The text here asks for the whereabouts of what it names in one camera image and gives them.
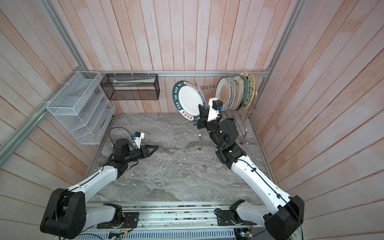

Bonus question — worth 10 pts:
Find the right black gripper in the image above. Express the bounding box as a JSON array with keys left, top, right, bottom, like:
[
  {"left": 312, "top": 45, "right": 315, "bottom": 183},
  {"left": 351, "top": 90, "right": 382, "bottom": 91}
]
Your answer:
[{"left": 198, "top": 105, "right": 224, "bottom": 151}]

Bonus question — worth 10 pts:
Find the white star patterned plate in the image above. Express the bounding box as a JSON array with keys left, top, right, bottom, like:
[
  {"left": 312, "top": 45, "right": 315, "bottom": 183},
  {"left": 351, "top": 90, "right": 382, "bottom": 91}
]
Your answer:
[{"left": 240, "top": 71, "right": 256, "bottom": 111}]

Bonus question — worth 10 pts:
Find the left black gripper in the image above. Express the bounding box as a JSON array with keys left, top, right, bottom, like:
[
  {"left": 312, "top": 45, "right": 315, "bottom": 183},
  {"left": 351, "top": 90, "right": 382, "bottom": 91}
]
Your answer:
[{"left": 124, "top": 144, "right": 159, "bottom": 163}]

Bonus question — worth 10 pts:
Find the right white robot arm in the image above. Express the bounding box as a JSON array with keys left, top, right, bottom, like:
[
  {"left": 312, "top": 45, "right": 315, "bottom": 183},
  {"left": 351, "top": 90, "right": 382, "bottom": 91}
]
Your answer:
[{"left": 197, "top": 100, "right": 305, "bottom": 240}]

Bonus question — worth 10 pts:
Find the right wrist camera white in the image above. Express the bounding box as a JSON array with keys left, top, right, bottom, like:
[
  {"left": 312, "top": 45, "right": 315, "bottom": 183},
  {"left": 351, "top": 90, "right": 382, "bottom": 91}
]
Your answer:
[{"left": 207, "top": 98, "right": 223, "bottom": 122}]

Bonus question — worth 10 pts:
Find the black wire mesh basket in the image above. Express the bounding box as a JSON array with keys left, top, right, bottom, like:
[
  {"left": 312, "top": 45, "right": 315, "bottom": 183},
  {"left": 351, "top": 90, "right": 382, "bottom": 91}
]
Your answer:
[{"left": 101, "top": 73, "right": 161, "bottom": 101}]

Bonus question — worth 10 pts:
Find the small sunburst plate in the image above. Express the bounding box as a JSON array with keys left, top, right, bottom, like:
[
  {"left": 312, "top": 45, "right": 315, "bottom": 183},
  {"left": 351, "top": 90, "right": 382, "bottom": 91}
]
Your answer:
[{"left": 215, "top": 77, "right": 230, "bottom": 109}]

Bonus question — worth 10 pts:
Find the mint green flower plate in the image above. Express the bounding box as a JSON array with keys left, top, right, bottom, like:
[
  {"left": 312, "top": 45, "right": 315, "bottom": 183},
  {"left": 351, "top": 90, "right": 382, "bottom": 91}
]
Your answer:
[{"left": 241, "top": 75, "right": 250, "bottom": 110}]

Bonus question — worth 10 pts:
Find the white wire mesh shelf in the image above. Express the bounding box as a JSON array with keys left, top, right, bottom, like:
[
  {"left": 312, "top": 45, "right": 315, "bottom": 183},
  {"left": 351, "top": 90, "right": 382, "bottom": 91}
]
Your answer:
[{"left": 47, "top": 71, "right": 116, "bottom": 145}]

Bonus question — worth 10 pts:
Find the stainless steel dish rack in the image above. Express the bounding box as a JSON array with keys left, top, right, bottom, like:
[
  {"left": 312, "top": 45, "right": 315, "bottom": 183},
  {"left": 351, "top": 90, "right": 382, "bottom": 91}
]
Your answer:
[{"left": 193, "top": 83, "right": 258, "bottom": 151}]

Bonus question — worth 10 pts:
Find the white plate green clover outline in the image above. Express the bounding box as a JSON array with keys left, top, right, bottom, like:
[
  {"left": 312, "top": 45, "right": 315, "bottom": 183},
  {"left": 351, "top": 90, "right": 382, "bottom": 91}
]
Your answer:
[{"left": 226, "top": 77, "right": 236, "bottom": 111}]

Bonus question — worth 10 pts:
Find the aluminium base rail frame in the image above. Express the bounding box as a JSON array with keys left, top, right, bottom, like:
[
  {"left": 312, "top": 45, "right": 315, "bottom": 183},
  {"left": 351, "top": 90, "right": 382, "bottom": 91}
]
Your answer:
[{"left": 50, "top": 200, "right": 304, "bottom": 240}]

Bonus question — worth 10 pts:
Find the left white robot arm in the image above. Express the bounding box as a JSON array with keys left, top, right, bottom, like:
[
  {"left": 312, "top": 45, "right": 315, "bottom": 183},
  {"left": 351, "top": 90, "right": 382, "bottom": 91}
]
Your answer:
[{"left": 40, "top": 137, "right": 159, "bottom": 239}]

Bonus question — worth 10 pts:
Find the green rim lettered plate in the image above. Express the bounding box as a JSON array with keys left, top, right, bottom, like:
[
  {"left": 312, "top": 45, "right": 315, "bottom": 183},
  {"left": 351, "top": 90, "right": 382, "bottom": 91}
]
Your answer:
[{"left": 172, "top": 81, "right": 207, "bottom": 122}]

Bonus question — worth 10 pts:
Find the cream plate with red berries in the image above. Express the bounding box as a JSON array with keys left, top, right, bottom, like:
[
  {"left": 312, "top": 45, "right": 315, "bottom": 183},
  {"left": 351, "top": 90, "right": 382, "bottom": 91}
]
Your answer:
[{"left": 234, "top": 76, "right": 244, "bottom": 110}]

